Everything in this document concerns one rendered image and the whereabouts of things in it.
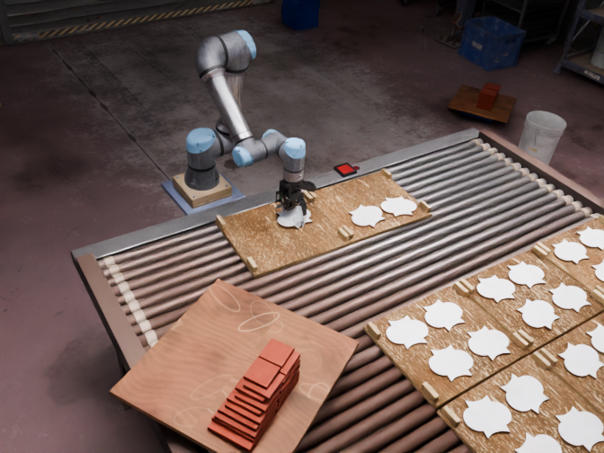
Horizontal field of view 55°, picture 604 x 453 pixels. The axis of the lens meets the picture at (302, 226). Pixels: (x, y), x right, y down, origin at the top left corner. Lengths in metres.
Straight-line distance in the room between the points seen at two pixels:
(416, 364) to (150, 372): 0.79
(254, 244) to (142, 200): 1.93
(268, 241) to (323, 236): 0.21
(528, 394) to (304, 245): 0.92
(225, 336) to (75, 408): 1.34
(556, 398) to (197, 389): 1.06
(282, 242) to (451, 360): 0.76
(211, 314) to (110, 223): 2.15
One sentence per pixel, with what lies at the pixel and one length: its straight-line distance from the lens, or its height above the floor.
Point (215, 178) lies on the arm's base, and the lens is 2.52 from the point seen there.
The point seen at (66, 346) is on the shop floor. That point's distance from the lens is 3.19.
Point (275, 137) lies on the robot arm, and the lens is 2.16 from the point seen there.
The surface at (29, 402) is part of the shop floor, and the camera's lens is 3.04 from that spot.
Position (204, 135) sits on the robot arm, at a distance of 2.42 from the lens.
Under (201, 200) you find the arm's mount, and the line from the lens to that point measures 2.47.
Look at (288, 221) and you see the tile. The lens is 2.28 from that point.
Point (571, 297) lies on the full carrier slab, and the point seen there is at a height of 0.95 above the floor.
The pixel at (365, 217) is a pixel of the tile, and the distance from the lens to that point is 2.35.
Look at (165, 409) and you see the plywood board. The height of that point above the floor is 1.04.
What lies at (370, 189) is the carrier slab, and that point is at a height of 0.94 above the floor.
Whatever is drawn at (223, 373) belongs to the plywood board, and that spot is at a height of 1.04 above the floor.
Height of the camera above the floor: 2.37
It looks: 39 degrees down
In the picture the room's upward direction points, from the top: 5 degrees clockwise
